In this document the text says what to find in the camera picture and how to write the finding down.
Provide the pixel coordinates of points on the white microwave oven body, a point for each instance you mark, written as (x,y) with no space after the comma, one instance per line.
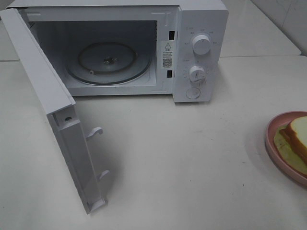
(62,27)

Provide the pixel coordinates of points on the upper white power knob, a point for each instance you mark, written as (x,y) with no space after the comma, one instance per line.
(201,44)

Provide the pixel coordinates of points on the white warning label sticker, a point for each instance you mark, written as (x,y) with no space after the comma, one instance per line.
(167,54)

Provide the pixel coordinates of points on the pink round plate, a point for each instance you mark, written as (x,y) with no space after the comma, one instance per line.
(271,129)

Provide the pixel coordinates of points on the round door release button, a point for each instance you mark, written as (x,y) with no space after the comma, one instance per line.
(193,93)

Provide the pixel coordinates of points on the glass microwave turntable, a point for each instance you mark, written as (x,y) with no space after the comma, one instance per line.
(108,63)

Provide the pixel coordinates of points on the white timer knob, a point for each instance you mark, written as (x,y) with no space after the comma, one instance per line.
(197,74)

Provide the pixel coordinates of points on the white bread sandwich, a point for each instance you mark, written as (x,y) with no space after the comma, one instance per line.
(291,143)

